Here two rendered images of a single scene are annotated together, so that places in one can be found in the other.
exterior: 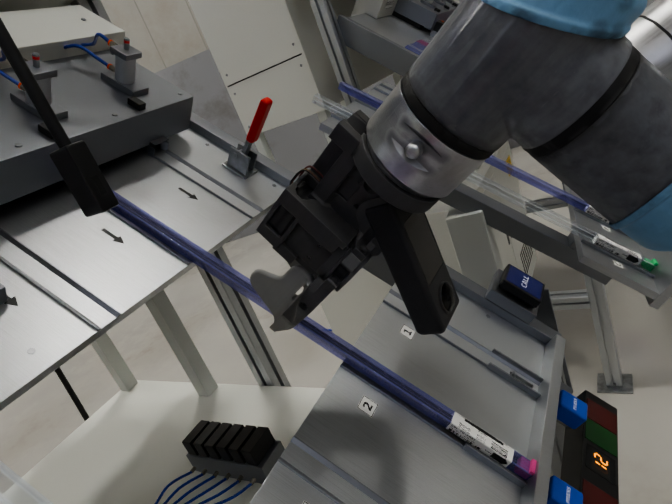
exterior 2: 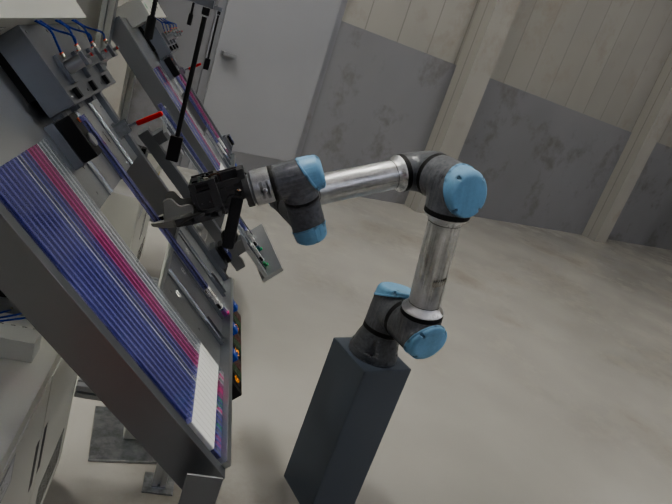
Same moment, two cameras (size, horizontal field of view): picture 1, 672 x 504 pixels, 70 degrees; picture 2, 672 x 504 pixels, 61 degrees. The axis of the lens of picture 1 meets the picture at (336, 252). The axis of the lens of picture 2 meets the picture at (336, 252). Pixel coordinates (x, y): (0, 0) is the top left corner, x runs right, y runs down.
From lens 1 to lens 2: 92 cm
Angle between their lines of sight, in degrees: 49
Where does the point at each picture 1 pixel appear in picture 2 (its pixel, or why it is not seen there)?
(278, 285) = (177, 208)
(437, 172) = (266, 199)
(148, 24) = not seen: outside the picture
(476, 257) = not seen: hidden behind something
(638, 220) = (302, 233)
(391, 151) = (258, 187)
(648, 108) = (316, 208)
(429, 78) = (278, 175)
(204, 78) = not seen: outside the picture
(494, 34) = (299, 176)
